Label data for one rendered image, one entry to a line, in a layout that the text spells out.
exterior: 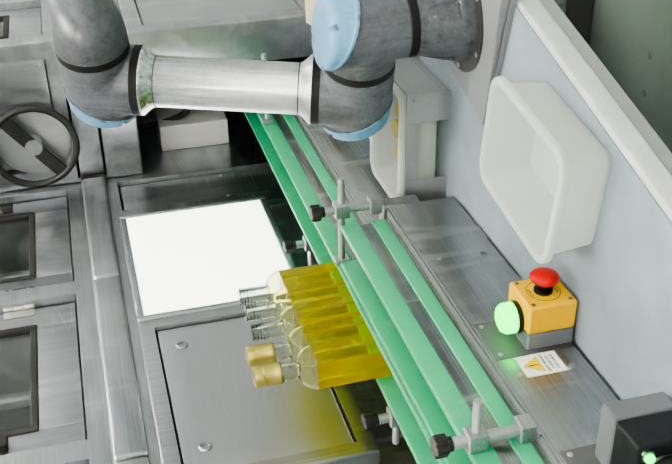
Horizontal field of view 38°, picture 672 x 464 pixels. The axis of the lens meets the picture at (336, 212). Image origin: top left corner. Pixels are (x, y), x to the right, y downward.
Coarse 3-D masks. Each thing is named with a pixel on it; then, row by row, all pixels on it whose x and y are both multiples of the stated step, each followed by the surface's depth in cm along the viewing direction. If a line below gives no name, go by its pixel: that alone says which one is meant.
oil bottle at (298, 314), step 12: (324, 300) 167; (336, 300) 167; (348, 300) 167; (288, 312) 164; (300, 312) 164; (312, 312) 164; (324, 312) 164; (336, 312) 164; (348, 312) 164; (288, 324) 162; (300, 324) 162
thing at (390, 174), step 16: (400, 96) 167; (400, 112) 167; (384, 128) 186; (400, 128) 169; (384, 144) 188; (400, 144) 170; (384, 160) 190; (400, 160) 172; (384, 176) 186; (400, 176) 173; (400, 192) 175
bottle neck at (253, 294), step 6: (246, 288) 173; (252, 288) 173; (258, 288) 173; (264, 288) 174; (240, 294) 172; (246, 294) 173; (252, 294) 173; (258, 294) 173; (264, 294) 173; (240, 300) 172; (246, 300) 173; (252, 300) 173; (258, 300) 173; (264, 300) 174
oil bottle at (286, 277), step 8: (320, 264) 177; (328, 264) 177; (280, 272) 175; (288, 272) 175; (296, 272) 175; (304, 272) 175; (312, 272) 175; (320, 272) 175; (328, 272) 175; (336, 272) 175; (272, 280) 174; (280, 280) 173; (288, 280) 173; (296, 280) 173; (304, 280) 173; (312, 280) 173; (272, 288) 172; (272, 296) 173
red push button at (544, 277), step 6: (534, 270) 133; (540, 270) 133; (546, 270) 133; (552, 270) 133; (534, 276) 132; (540, 276) 132; (546, 276) 132; (552, 276) 132; (558, 276) 132; (534, 282) 132; (540, 282) 131; (546, 282) 131; (552, 282) 131; (540, 288) 133; (546, 288) 133
